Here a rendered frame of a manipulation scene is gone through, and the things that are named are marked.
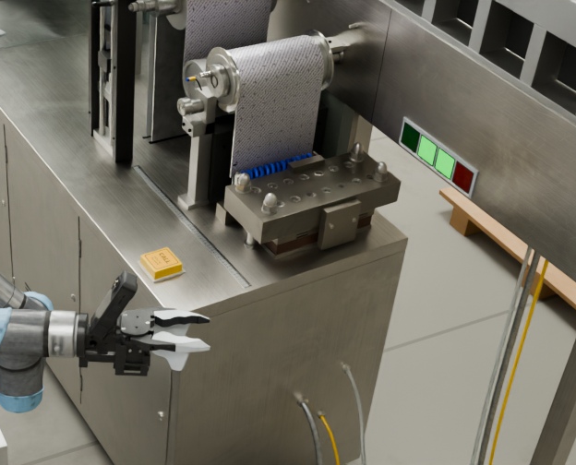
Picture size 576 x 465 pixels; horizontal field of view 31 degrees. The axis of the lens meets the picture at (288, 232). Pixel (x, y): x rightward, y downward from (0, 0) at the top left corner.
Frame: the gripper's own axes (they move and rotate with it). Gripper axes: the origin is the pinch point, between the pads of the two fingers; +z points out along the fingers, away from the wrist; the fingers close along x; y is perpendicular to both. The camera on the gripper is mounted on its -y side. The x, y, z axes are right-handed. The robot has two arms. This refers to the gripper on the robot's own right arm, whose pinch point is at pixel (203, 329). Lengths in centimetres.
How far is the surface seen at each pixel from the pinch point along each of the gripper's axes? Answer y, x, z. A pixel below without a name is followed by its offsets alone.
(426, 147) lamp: -5, -69, 50
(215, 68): -16, -81, 2
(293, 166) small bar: 7, -82, 22
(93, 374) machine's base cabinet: 78, -92, -24
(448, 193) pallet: 82, -229, 105
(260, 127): -2, -82, 14
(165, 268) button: 23, -59, -7
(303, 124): -1, -89, 24
